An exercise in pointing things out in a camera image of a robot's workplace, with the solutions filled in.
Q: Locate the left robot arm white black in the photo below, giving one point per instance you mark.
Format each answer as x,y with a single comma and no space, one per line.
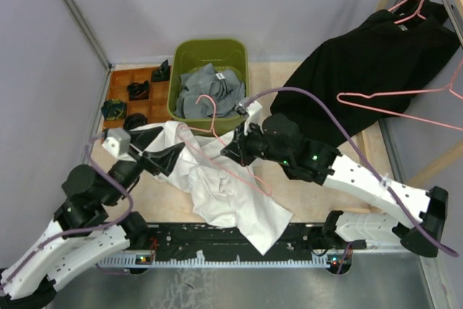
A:
95,221

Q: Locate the rolled black sock bottom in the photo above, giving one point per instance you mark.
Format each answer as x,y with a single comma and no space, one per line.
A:
134,121

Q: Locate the green plastic basket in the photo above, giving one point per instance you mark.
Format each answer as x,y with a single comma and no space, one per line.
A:
222,53

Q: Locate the grey shirt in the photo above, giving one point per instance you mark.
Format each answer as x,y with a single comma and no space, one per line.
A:
206,92

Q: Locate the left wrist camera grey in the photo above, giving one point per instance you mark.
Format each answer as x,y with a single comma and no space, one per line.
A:
116,141

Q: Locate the rolled black sock centre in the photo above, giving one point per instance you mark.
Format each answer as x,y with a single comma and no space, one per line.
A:
138,91

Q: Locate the white shirt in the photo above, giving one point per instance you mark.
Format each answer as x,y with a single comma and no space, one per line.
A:
207,187

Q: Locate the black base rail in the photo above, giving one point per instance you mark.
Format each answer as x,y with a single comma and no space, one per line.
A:
182,241

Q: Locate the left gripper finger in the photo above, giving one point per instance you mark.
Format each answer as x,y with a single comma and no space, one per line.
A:
141,139
167,158

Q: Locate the black shirt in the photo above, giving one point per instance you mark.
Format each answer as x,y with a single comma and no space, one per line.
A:
378,56

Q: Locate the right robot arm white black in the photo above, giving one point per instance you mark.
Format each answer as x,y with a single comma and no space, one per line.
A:
409,216

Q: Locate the pink hanger of grey shirt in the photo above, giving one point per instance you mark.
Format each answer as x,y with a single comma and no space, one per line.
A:
395,103

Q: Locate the wooden clothes rack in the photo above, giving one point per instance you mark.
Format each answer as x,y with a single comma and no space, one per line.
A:
426,149

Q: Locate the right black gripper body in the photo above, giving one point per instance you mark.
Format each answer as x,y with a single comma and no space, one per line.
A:
255,145

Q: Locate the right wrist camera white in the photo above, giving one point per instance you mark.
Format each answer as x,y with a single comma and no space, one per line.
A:
251,113

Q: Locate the orange wooden compartment tray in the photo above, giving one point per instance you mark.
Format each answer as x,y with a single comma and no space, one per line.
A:
154,107

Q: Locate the white cable duct strip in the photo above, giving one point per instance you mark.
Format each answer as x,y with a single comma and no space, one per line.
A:
129,260

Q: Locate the rolled black sock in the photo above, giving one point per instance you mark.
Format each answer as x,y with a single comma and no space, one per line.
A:
162,73
138,91
134,121

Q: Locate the rolled dark sock green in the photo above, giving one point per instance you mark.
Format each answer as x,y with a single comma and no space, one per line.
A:
114,109

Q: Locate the rolled black sock top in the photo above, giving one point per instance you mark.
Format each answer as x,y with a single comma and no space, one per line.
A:
162,73

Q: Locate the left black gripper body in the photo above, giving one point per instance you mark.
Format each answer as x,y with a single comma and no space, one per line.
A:
143,163

